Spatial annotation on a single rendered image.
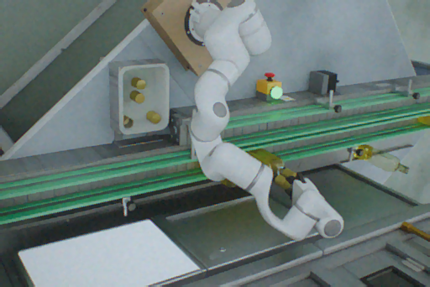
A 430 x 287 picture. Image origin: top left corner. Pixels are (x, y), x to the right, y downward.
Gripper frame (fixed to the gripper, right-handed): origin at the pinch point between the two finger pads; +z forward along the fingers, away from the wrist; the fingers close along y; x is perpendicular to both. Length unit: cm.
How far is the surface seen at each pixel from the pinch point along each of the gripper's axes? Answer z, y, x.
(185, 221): 6.6, -11.4, 33.0
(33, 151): 23, 10, 77
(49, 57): 81, 30, 73
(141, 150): 21.8, 8.2, 44.2
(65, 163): 15, 9, 68
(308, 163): 44, -11, -26
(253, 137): 29.6, 7.1, 3.1
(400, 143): 61, -13, -81
